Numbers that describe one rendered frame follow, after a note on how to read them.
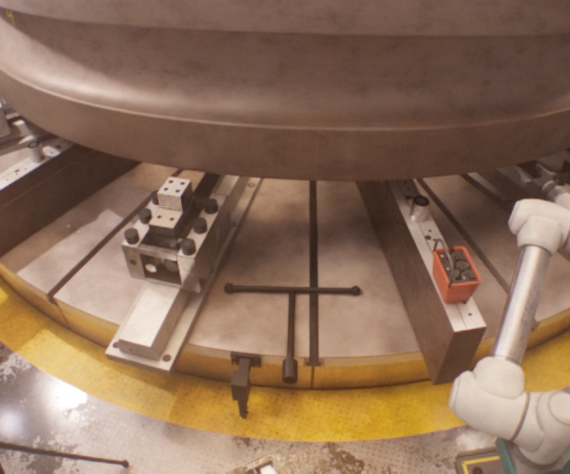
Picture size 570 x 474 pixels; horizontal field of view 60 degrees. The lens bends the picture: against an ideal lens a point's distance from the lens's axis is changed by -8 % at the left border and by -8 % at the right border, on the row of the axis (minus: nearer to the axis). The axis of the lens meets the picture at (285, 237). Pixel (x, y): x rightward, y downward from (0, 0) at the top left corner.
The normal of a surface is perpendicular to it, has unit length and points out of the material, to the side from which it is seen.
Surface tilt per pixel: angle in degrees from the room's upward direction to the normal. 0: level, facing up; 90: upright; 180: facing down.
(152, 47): 90
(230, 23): 90
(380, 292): 0
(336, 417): 0
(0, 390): 0
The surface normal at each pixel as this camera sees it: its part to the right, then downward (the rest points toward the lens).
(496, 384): -0.22, -0.43
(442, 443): 0.00, -0.73
